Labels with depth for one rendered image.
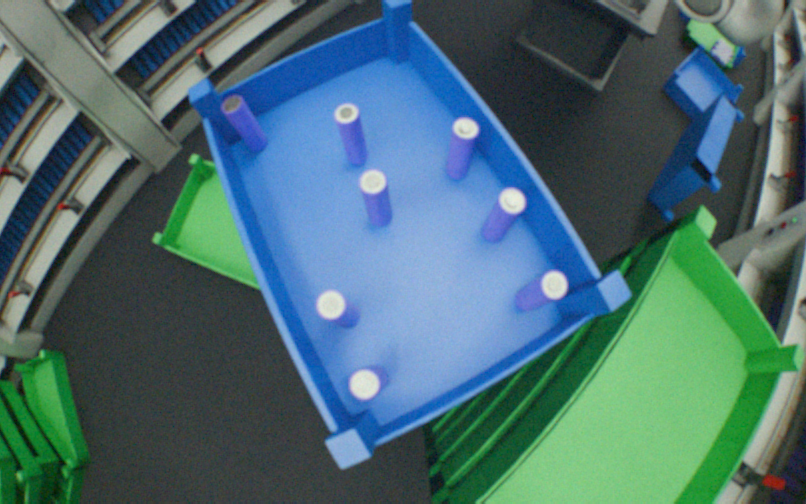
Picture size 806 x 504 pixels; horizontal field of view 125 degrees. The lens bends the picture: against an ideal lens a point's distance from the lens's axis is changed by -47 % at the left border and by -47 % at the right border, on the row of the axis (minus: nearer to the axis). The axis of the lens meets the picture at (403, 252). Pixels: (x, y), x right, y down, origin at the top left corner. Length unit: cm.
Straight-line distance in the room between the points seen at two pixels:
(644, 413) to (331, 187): 33
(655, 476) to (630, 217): 62
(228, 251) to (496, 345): 62
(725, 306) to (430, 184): 30
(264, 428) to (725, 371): 72
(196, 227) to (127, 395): 42
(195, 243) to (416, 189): 61
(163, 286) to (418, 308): 68
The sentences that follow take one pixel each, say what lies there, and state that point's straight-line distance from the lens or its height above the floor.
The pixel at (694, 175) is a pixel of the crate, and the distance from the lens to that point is 80.
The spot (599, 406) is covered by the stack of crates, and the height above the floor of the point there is 40.
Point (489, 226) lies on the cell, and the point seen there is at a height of 43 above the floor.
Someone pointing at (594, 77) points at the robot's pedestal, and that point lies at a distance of 101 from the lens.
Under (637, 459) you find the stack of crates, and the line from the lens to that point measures 36.
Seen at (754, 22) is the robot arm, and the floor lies 52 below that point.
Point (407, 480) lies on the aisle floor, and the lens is 73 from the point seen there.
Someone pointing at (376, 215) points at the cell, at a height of 43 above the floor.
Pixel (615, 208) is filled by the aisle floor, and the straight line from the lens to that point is 86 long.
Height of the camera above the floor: 69
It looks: 75 degrees down
